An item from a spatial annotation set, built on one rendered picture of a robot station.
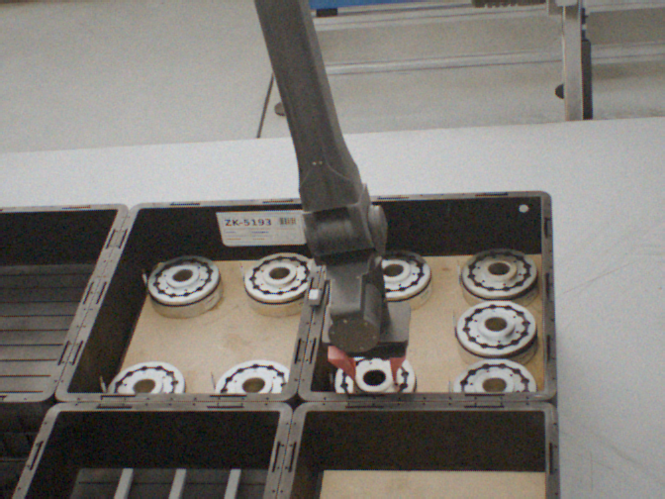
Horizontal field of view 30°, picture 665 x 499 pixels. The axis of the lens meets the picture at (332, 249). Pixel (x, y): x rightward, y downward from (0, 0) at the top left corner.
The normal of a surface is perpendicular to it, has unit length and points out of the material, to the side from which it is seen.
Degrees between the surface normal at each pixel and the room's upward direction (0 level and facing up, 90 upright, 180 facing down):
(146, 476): 0
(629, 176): 0
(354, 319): 94
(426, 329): 0
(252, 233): 90
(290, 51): 78
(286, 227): 90
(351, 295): 12
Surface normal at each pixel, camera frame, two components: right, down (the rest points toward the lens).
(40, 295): -0.13, -0.78
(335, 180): -0.14, 0.46
